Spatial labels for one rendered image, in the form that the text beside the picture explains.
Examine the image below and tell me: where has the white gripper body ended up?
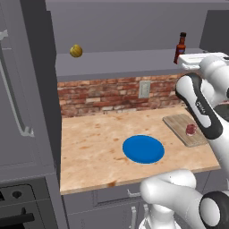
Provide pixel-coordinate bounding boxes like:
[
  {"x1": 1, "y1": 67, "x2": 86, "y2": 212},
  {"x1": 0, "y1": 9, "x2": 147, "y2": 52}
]
[{"x1": 178, "y1": 52, "x2": 228, "y2": 72}]

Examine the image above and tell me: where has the brown condiment bottle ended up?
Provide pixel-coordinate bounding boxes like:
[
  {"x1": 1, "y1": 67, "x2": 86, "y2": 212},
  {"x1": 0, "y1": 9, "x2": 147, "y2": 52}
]
[{"x1": 173, "y1": 31, "x2": 188, "y2": 65}]

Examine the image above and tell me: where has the grey open cabinet door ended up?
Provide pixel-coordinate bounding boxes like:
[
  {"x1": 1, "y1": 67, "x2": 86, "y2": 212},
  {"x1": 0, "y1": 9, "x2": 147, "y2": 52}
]
[{"x1": 199, "y1": 10, "x2": 229, "y2": 55}]

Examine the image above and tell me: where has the wooden cutting board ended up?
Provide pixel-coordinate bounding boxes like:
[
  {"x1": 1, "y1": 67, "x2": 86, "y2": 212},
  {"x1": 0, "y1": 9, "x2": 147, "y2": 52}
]
[{"x1": 162, "y1": 113, "x2": 209, "y2": 148}]

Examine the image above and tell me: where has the red raw steak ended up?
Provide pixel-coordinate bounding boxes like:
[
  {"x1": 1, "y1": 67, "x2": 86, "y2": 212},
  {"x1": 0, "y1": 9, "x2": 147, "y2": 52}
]
[{"x1": 185, "y1": 123, "x2": 198, "y2": 138}]

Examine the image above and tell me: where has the blue round plate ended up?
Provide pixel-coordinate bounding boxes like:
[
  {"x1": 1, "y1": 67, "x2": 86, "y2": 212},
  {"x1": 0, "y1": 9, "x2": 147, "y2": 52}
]
[{"x1": 122, "y1": 134, "x2": 165, "y2": 165}]

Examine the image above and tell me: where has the yellow round fruit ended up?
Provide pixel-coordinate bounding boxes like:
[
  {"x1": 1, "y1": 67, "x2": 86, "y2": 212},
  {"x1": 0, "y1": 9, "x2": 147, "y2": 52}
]
[{"x1": 69, "y1": 44, "x2": 84, "y2": 59}]

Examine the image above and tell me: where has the grey drawer front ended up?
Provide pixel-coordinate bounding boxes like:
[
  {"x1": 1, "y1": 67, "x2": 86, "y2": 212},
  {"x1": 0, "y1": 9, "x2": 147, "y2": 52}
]
[{"x1": 92, "y1": 182, "x2": 145, "y2": 208}]

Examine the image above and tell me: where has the grey base cupboard door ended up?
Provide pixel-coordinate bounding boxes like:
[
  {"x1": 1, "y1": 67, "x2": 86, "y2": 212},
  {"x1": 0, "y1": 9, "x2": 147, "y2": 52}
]
[{"x1": 65, "y1": 203, "x2": 141, "y2": 229}]

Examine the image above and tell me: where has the dark grey oven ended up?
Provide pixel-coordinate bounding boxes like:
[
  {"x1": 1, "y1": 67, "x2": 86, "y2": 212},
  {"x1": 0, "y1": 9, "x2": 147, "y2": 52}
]
[{"x1": 0, "y1": 178, "x2": 62, "y2": 229}]

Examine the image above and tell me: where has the grey wall outlet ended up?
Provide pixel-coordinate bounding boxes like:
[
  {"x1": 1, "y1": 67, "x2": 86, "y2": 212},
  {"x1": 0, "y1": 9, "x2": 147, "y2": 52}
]
[{"x1": 138, "y1": 80, "x2": 152, "y2": 99}]

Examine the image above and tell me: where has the grey open wall cabinet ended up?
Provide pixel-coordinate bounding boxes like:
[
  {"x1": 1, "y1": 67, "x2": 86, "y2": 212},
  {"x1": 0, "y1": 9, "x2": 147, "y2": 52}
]
[{"x1": 44, "y1": 0, "x2": 229, "y2": 83}]

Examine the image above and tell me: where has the silver drawer handle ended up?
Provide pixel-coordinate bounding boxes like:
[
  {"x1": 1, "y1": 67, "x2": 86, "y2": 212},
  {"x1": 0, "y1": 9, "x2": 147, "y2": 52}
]
[{"x1": 127, "y1": 189, "x2": 142, "y2": 199}]

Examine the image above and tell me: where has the silver cupboard door handle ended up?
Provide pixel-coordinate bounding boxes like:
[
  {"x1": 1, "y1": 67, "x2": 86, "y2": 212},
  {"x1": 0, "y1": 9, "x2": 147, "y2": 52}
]
[
  {"x1": 130, "y1": 205, "x2": 138, "y2": 229},
  {"x1": 142, "y1": 203, "x2": 149, "y2": 222}
]

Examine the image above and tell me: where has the grey curved door handle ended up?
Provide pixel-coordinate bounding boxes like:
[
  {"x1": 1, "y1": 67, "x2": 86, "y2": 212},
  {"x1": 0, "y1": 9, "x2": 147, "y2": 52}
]
[{"x1": 0, "y1": 29, "x2": 36, "y2": 139}]

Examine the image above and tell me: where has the black oven handle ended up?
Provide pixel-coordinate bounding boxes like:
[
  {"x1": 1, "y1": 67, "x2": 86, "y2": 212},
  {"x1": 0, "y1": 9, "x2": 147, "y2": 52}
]
[{"x1": 0, "y1": 212, "x2": 36, "y2": 227}]

